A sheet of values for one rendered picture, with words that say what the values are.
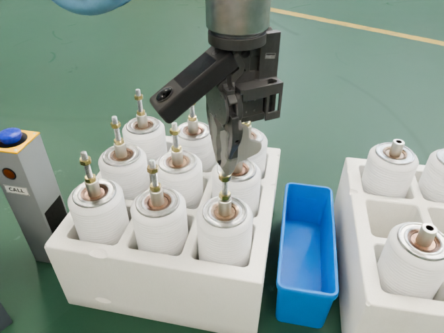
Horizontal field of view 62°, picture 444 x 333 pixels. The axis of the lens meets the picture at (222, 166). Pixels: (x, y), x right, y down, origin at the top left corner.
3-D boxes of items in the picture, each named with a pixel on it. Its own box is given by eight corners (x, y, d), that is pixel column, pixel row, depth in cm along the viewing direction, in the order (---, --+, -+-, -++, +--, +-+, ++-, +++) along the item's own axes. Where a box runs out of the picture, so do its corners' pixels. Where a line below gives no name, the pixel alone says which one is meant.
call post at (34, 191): (63, 266, 84) (16, 154, 65) (35, 261, 85) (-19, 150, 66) (78, 242, 89) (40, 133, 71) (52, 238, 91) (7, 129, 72)
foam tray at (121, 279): (256, 341, 70) (262, 283, 59) (67, 304, 76) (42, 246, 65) (274, 203, 101) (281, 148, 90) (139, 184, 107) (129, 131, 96)
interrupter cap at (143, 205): (162, 184, 69) (162, 180, 68) (188, 203, 64) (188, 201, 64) (127, 203, 64) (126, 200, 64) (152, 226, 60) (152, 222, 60)
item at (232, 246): (222, 309, 68) (222, 243, 57) (189, 276, 73) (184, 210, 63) (258, 279, 73) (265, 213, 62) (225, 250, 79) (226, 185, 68)
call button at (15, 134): (15, 148, 67) (11, 139, 65) (-5, 147, 67) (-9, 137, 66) (28, 137, 70) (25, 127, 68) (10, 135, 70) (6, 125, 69)
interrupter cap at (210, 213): (223, 237, 58) (223, 234, 58) (193, 212, 63) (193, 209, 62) (256, 214, 62) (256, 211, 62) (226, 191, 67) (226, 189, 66)
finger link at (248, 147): (264, 177, 56) (267, 123, 51) (228, 187, 54) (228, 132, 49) (254, 166, 58) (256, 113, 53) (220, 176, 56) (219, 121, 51)
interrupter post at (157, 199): (159, 197, 66) (157, 182, 64) (167, 203, 64) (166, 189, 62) (148, 203, 64) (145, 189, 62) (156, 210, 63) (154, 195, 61)
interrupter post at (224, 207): (224, 220, 61) (224, 205, 59) (214, 213, 62) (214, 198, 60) (234, 213, 62) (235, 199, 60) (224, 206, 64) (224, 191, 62)
